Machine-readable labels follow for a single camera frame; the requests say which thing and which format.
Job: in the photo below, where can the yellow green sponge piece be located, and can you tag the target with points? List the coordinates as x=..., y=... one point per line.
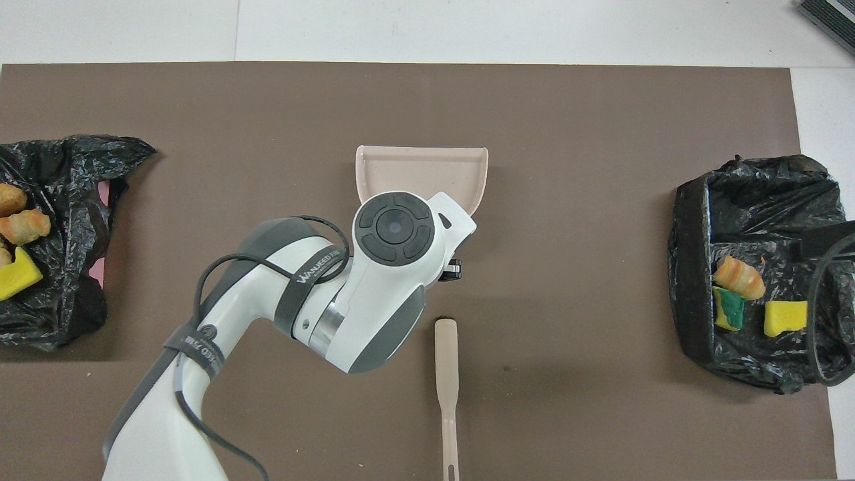
x=17, y=277

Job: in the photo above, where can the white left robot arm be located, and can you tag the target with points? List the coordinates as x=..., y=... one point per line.
x=394, y=227

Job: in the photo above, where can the crumpled black trash bag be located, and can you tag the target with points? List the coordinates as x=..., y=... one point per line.
x=60, y=314

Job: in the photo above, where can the beige hand brush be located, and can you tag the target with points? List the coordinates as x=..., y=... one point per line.
x=446, y=361

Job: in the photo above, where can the brown table mat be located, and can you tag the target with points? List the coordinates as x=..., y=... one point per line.
x=601, y=120

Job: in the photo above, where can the pale bread piece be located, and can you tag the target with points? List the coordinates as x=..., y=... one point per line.
x=4, y=256

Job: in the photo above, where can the golden croissant bread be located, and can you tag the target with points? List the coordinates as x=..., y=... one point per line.
x=25, y=227

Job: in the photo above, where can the grey ribbed device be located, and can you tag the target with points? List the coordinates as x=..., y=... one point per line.
x=835, y=17

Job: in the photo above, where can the striped croissant bread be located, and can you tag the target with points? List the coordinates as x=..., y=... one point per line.
x=738, y=277

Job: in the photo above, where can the bin lined with black bag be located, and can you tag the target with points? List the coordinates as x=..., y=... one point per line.
x=695, y=300

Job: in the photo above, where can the beige plastic dustpan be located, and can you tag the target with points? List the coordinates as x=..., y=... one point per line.
x=421, y=170

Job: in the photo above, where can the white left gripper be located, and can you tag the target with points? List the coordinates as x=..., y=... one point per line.
x=461, y=230

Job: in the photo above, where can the brown oval bread roll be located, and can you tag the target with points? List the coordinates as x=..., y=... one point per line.
x=10, y=199

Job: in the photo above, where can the pink plastic bin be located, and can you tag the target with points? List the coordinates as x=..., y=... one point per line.
x=99, y=270

